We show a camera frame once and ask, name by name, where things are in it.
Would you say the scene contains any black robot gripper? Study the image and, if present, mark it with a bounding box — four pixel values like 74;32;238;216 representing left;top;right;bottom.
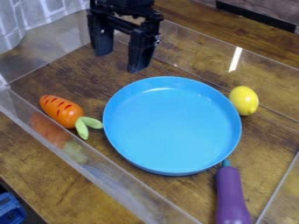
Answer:
88;0;164;74

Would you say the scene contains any orange toy carrot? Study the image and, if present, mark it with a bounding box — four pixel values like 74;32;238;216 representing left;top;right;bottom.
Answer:
39;94;103;140

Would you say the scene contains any white patterned curtain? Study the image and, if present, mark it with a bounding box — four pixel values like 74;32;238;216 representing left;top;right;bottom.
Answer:
0;0;90;54

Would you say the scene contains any blue round plate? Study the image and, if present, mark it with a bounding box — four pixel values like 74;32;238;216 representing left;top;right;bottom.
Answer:
103;76;242;176

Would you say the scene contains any dark board in background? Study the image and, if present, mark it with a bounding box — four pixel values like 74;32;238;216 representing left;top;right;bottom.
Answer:
216;0;299;34

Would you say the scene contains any yellow toy lemon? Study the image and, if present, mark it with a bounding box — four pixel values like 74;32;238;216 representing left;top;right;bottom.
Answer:
228;86;259;116

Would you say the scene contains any purple toy eggplant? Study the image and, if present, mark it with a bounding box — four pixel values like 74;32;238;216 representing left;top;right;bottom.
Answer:
216;159;252;224

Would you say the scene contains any blue box at corner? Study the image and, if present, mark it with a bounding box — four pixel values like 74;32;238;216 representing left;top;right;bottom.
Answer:
0;192;27;224

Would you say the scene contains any clear acrylic enclosure wall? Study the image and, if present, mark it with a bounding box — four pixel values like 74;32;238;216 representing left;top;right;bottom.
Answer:
0;0;299;224

